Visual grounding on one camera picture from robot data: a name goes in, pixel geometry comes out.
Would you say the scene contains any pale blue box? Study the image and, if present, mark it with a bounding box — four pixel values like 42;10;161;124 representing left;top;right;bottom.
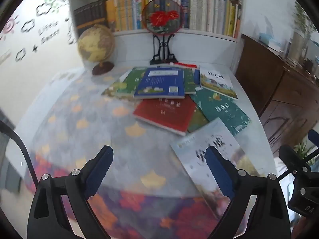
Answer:
259;33;283;51

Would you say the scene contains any olive green insect book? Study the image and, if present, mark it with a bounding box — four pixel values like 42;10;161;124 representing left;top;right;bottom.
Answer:
187;105;210;133

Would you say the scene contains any black cloud wall sticker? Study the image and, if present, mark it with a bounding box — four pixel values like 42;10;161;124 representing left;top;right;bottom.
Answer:
15;48;27;61
36;1;54;17
20;20;35;33

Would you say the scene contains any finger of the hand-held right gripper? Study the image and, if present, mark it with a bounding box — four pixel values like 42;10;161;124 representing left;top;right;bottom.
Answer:
308;129;319;150
278;144;312;177

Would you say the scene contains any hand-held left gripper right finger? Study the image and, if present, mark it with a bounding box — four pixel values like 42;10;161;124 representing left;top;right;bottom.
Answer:
204;146;292;239

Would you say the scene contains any purple floral cloth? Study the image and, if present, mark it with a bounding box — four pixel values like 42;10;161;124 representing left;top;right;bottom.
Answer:
25;149;250;239

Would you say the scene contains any black cable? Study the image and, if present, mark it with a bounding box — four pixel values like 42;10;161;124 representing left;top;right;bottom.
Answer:
0;120;41;188

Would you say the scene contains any grey ginkgo patterned tablecloth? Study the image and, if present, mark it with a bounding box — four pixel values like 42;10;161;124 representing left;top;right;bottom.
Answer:
15;67;225;205

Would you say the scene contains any pale landscape cover book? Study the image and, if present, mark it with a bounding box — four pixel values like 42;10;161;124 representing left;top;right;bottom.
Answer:
199;66;239;100
169;117;262;221

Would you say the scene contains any row of pale spined books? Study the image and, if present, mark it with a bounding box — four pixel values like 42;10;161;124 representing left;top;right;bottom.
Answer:
153;0;243;38

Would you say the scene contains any brown wooden cabinet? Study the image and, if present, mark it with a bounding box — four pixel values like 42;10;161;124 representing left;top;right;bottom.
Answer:
235;33;319;156

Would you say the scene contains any yellow desk globe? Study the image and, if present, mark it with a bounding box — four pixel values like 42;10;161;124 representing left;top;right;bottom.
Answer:
77;25;115;76

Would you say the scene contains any green paperback book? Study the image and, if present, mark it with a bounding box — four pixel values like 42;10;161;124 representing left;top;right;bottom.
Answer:
117;66;150;97
183;67;201;95

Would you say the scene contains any row of white wall switches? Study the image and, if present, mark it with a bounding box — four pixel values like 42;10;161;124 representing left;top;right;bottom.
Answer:
0;50;12;65

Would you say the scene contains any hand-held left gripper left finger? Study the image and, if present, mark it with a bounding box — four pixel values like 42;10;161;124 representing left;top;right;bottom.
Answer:
27;145;114;239

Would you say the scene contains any black outline wall sticker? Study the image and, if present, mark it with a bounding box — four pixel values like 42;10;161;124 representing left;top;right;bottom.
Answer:
67;17;77;46

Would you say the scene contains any row of yellow spined books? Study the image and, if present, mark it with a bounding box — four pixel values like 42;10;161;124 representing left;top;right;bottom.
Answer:
106;0;150;32

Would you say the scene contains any round embroidered fan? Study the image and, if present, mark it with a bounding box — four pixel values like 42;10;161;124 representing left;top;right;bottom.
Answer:
142;0;182;34

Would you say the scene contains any black fan stand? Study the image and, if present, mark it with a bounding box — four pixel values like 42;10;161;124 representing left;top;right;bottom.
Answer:
150;32;179;66

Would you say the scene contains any green floor plant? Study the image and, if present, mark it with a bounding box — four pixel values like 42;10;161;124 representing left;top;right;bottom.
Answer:
294;139;315;165

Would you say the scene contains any row of dark brown books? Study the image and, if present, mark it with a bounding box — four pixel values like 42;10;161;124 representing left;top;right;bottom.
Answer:
73;0;109;37

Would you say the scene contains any blue eagle cover book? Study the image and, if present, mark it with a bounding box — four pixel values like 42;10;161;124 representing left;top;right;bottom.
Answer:
134;68;185;99

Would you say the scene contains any teal paperback book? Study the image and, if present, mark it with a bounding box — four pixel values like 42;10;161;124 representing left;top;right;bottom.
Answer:
191;88;253;137

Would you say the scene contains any potted plant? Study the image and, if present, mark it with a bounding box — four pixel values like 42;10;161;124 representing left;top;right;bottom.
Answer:
290;2;313;60

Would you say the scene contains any pink sun wall sticker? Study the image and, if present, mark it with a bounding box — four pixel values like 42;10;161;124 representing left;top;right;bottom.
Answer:
0;15;20;41

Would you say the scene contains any red paperback book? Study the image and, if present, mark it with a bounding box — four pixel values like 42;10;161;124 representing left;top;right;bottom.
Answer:
133;97;197;136

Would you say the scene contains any black lettering wall sticker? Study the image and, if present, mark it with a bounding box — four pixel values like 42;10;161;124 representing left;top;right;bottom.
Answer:
37;21;61;46

